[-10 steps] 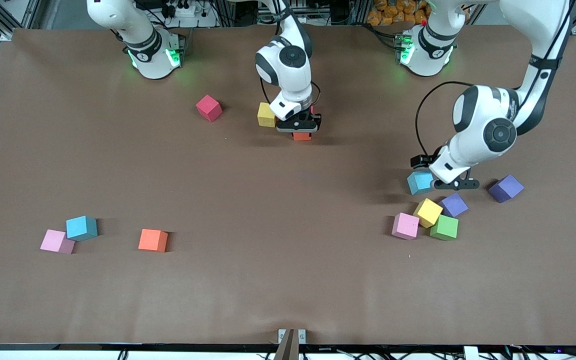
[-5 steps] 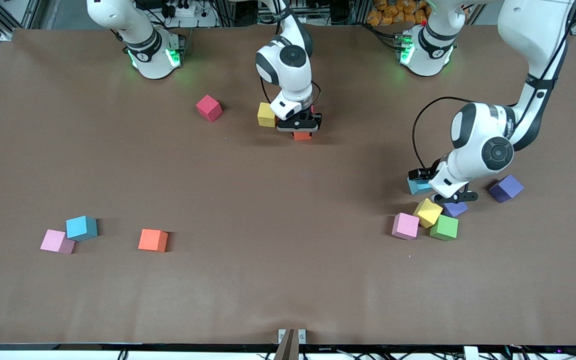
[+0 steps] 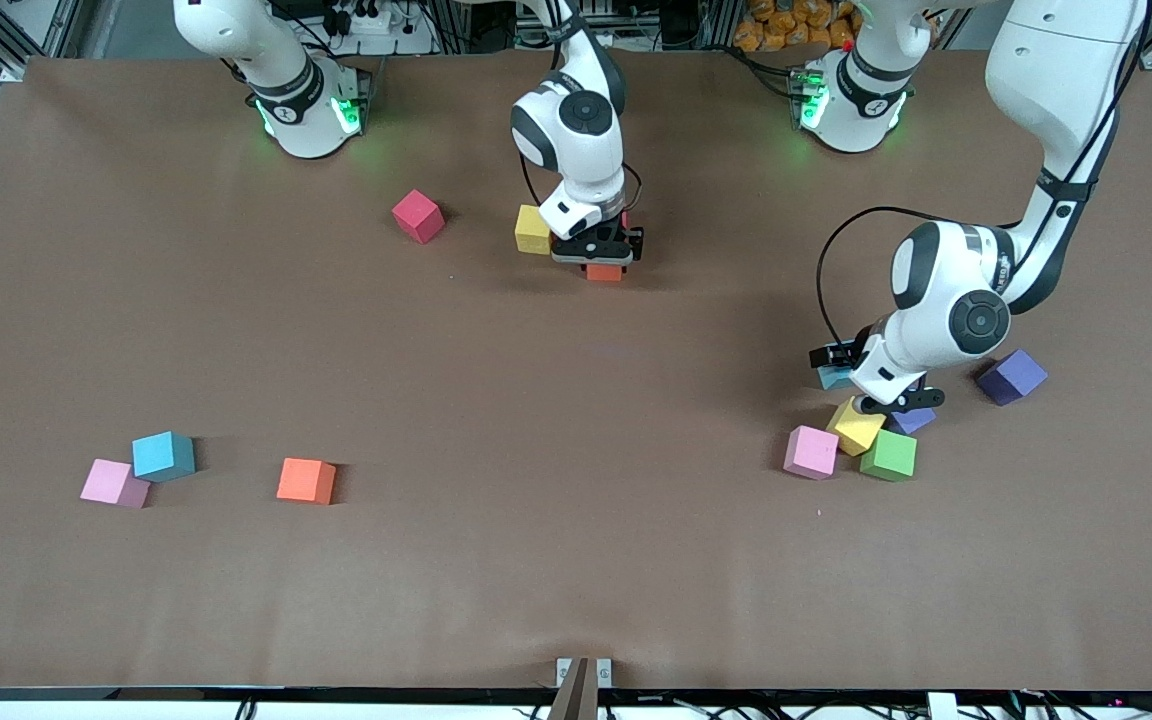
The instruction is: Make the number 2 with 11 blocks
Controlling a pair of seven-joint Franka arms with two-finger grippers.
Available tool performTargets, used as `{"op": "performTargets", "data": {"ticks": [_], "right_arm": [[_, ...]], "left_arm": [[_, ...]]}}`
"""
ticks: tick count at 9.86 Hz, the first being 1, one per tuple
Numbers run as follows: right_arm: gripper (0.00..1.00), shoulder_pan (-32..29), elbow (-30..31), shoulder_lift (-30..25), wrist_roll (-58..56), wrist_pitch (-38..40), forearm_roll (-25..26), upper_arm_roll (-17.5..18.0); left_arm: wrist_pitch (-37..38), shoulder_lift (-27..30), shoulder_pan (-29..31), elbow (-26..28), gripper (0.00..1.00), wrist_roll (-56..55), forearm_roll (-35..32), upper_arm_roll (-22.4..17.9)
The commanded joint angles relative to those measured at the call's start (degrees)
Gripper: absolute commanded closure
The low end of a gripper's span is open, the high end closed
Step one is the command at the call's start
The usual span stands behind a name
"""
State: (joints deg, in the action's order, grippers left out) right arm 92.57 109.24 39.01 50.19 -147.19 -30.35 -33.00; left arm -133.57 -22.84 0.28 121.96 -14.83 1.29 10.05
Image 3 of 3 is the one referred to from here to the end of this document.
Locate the pile of orange fruits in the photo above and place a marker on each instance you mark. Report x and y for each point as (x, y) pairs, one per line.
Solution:
(786, 25)

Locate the small metal table bracket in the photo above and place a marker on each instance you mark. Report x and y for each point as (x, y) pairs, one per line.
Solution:
(604, 672)

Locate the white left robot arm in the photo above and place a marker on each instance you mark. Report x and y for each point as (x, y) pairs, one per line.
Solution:
(976, 320)

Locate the cyan foam cube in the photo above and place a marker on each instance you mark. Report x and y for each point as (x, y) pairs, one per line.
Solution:
(834, 378)
(164, 456)

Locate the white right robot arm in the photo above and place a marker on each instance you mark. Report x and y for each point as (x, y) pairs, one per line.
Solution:
(581, 115)

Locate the small white box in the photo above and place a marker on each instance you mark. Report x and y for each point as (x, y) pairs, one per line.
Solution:
(941, 707)

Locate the white power strip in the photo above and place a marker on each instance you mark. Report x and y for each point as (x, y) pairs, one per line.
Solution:
(376, 22)

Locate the purple foam cube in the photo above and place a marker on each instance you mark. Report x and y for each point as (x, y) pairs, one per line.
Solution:
(1018, 380)
(914, 421)

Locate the green foam cube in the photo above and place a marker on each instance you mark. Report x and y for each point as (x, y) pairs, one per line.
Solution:
(889, 457)

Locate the yellow foam cube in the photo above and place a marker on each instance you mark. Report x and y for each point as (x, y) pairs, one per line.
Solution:
(532, 230)
(851, 432)

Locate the brown mounting bar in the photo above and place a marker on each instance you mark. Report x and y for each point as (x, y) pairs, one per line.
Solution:
(576, 695)

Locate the pink foam cube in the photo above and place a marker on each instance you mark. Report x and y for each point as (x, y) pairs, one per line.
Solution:
(811, 452)
(111, 483)

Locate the orange foam cube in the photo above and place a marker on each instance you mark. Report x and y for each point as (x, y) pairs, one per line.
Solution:
(604, 273)
(306, 480)

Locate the brown paper table cover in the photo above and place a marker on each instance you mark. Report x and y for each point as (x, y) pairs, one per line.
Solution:
(536, 500)

